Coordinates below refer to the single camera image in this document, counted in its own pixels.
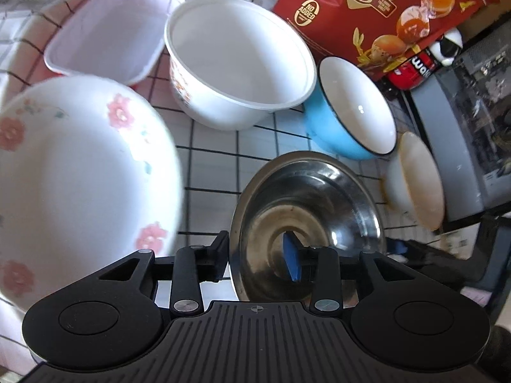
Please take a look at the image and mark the stainless steel bowl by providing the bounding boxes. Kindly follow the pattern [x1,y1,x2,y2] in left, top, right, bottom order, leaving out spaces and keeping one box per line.
[230,151,386,302]

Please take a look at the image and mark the blue enamel bowl black rim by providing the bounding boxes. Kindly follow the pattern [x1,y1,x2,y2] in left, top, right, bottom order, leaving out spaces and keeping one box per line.
[303,56,398,161]

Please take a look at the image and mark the large white plastic bowl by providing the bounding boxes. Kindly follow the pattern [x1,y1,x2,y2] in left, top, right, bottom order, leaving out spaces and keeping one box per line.
[164,0,317,131]

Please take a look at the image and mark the small cream ceramic bowl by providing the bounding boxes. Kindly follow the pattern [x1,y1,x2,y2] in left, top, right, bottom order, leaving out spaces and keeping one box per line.
[382,131,445,231]

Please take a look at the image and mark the floral white ceramic bowl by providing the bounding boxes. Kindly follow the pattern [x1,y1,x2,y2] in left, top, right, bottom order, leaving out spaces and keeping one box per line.
[1,75,184,311]

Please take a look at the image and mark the grey metal appliance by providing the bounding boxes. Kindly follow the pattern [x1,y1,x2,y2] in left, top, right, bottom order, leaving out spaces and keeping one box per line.
[406,17,510,232]

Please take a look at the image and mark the white rectangular tray red rim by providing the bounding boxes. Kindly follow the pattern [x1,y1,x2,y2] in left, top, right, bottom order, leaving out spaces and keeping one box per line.
[44,0,185,86]

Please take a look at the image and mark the red black waka bottle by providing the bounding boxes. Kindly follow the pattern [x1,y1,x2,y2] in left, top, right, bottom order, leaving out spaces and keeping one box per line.
[387,28,463,90]

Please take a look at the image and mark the red snack bag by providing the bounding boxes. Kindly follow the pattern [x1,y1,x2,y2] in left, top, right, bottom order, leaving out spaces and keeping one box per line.
[273,0,499,80]

